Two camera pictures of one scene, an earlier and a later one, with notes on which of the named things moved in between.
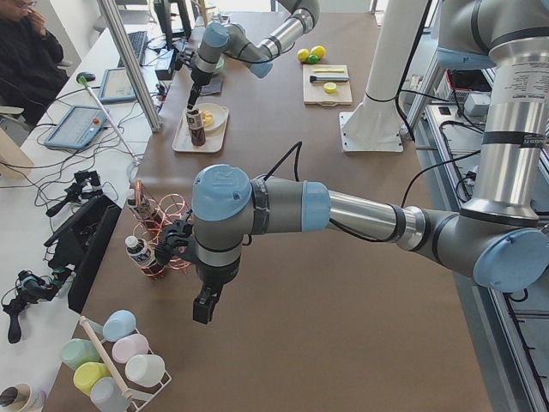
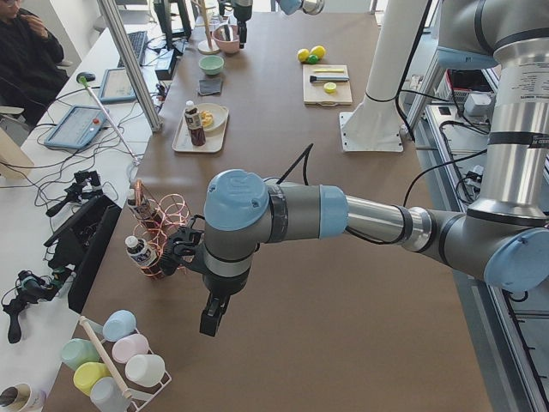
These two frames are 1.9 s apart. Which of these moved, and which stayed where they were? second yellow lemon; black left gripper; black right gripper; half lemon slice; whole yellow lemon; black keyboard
Moved: black right gripper; black left gripper
Stayed: second yellow lemon; half lemon slice; whole yellow lemon; black keyboard
